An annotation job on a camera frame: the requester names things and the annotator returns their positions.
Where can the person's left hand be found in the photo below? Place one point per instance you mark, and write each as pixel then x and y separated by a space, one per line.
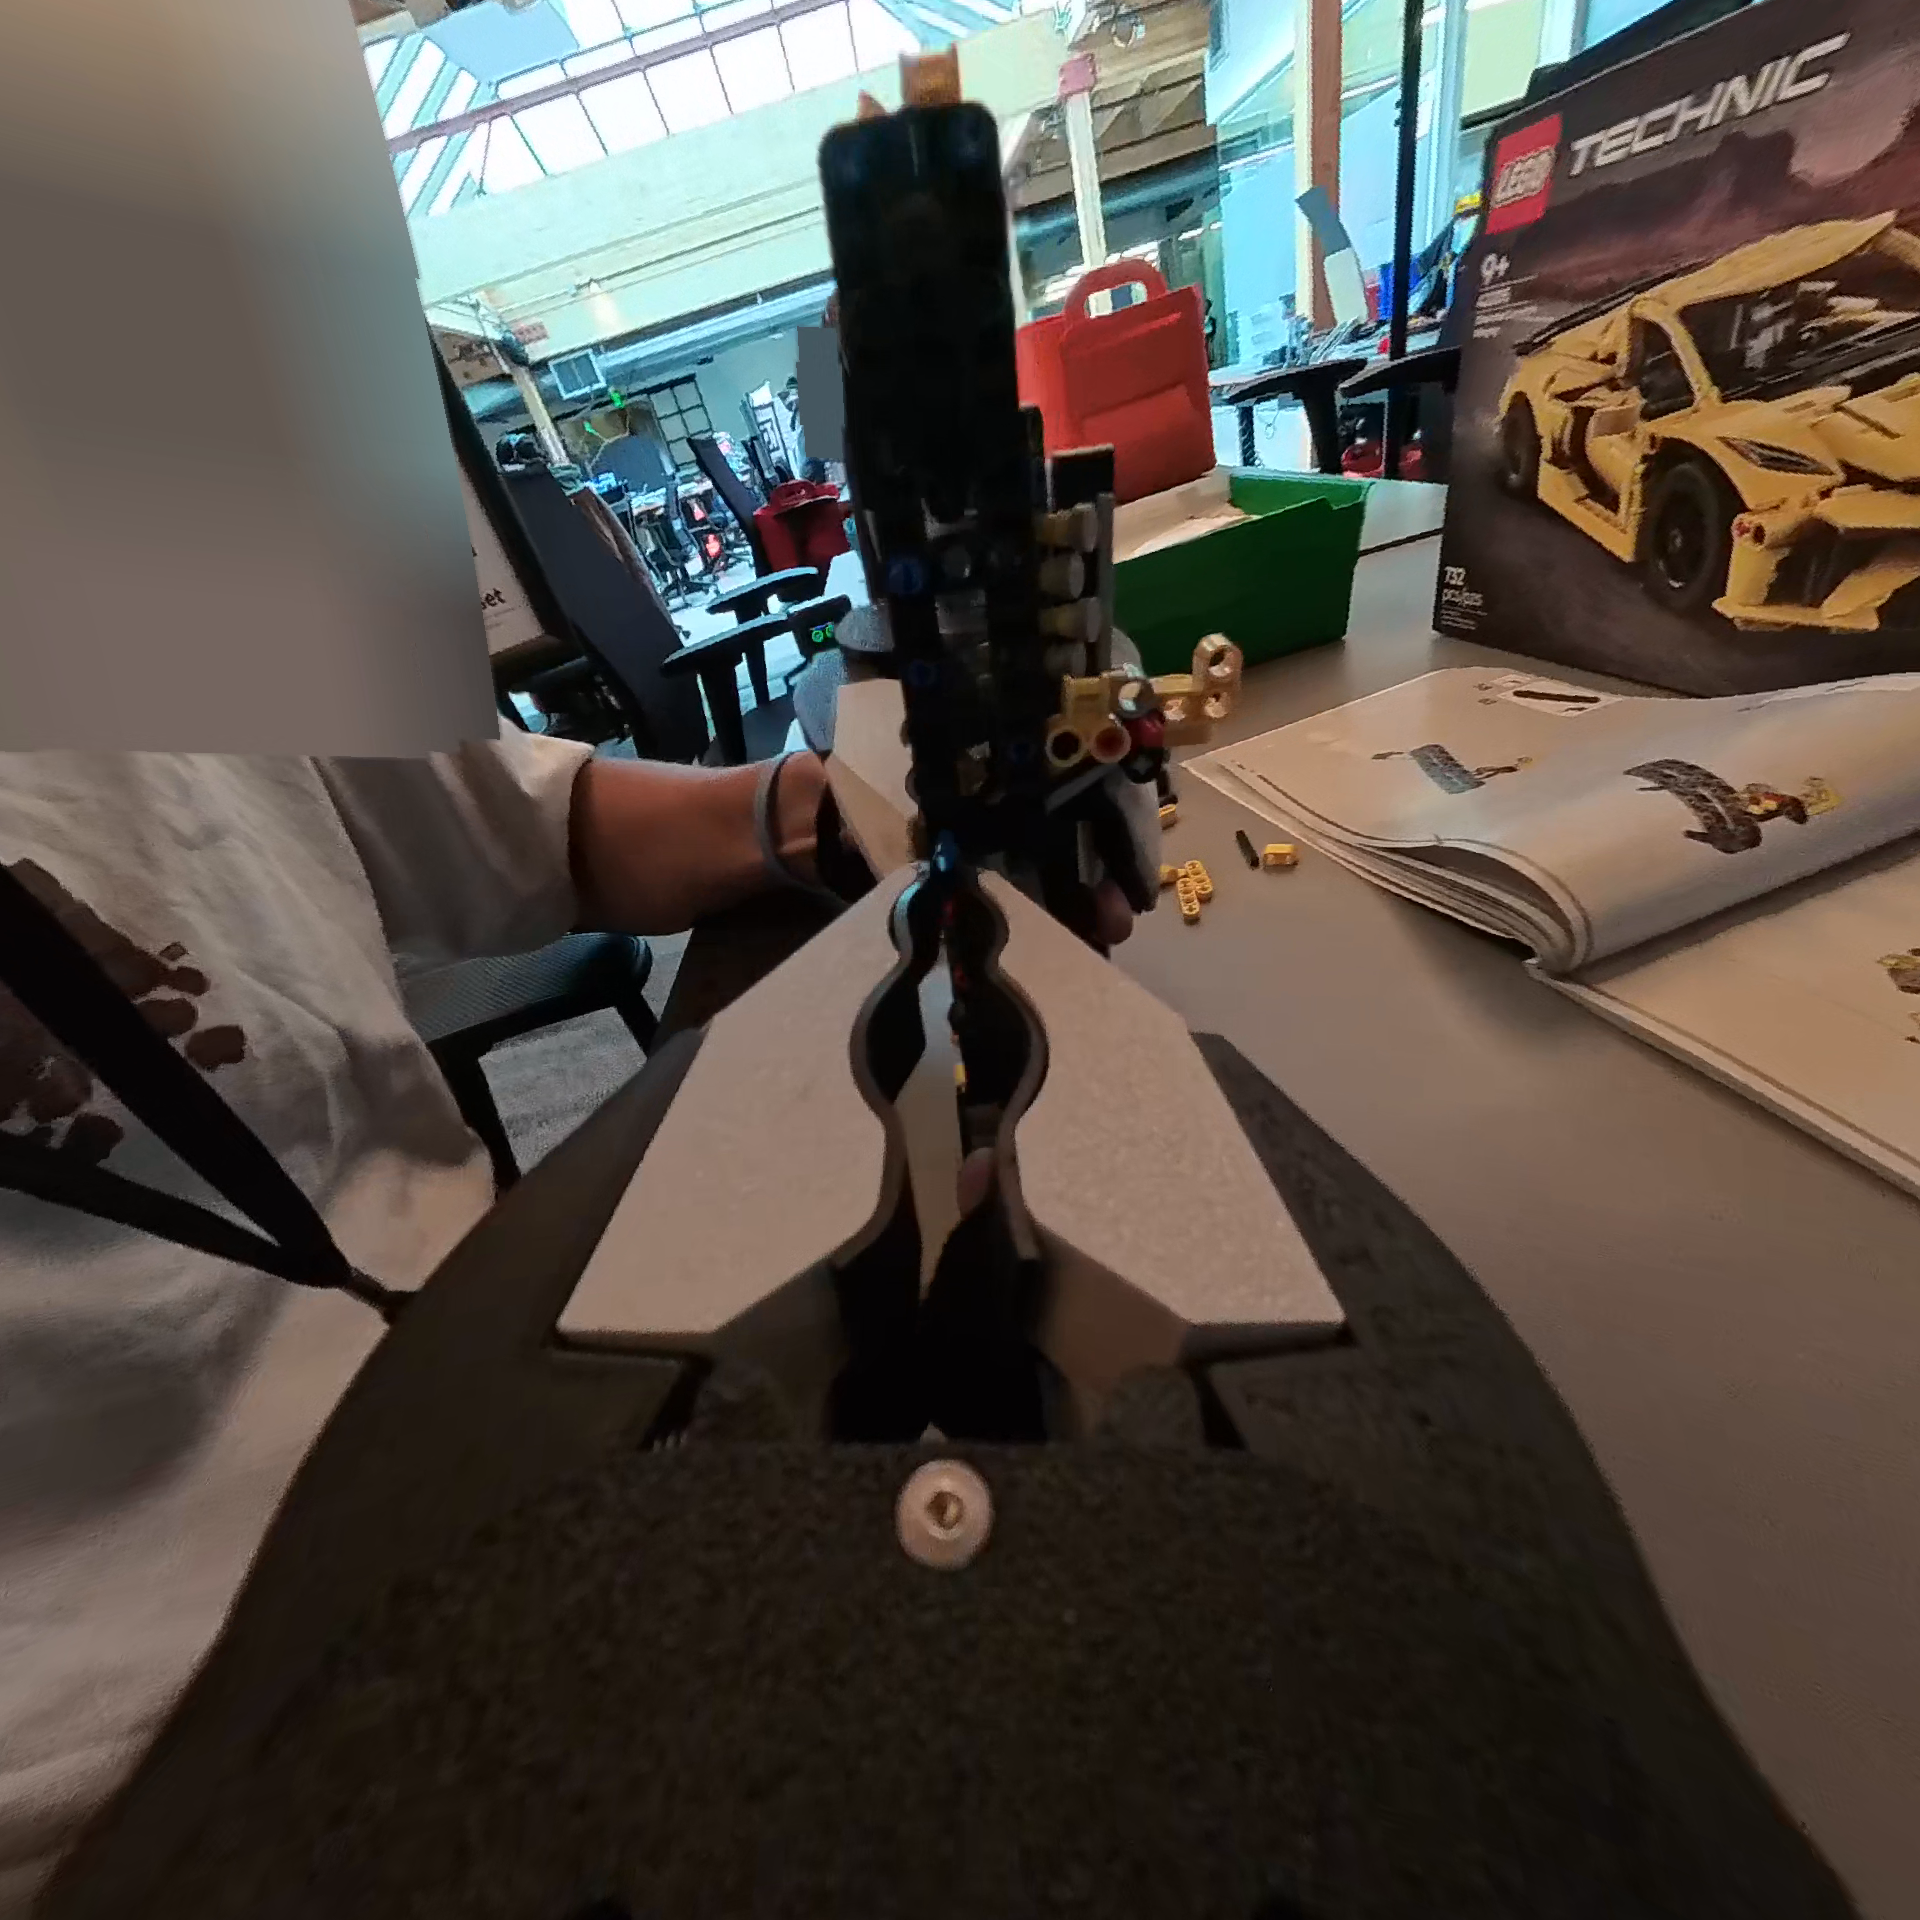
pixel 1112 922

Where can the person's left forearm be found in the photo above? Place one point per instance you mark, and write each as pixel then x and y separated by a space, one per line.
pixel 661 840

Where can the grey black lego technic assembly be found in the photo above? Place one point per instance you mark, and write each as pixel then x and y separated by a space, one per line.
pixel 916 374

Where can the thin black pole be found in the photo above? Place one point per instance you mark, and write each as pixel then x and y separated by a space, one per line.
pixel 1407 180

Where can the red office chair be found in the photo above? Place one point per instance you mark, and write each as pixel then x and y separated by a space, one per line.
pixel 797 532

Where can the lego set box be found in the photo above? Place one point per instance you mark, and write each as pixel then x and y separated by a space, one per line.
pixel 1694 374

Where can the blue wristband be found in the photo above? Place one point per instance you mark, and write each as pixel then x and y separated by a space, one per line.
pixel 781 826

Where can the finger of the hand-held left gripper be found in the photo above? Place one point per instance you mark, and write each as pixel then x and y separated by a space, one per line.
pixel 1126 848
pixel 869 780

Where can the black office chair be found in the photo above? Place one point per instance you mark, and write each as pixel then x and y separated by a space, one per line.
pixel 600 600
pixel 524 974

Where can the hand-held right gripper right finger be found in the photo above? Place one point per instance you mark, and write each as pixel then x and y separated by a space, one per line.
pixel 1184 1200

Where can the open lego instruction booklet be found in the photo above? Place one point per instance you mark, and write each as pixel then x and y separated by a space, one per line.
pixel 1501 796

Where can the green plastic bin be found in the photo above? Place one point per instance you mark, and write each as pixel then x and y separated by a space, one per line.
pixel 1261 585

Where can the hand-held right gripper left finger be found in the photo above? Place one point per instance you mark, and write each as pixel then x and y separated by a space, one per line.
pixel 720 1200

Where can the black desk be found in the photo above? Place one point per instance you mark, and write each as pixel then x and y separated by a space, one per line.
pixel 1319 374

